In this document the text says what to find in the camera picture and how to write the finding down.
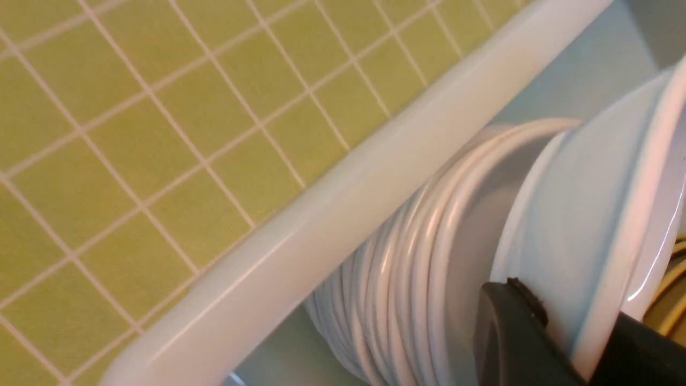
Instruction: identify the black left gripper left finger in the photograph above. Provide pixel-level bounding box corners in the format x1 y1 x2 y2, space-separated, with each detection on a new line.
474 278 586 385

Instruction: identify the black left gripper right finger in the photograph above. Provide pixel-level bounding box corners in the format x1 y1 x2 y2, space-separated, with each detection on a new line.
588 312 685 385

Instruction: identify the white square dish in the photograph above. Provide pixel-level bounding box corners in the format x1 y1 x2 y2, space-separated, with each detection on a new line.
490 60 685 380

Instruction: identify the stack of tan noodle bowls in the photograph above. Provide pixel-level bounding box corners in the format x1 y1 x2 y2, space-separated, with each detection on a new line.
643 234 685 347

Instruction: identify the stack of white dishes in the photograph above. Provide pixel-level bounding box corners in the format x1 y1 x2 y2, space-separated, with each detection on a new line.
304 118 580 385

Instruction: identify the large white plastic tub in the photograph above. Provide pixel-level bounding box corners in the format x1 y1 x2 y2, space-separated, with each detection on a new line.
101 1 684 385

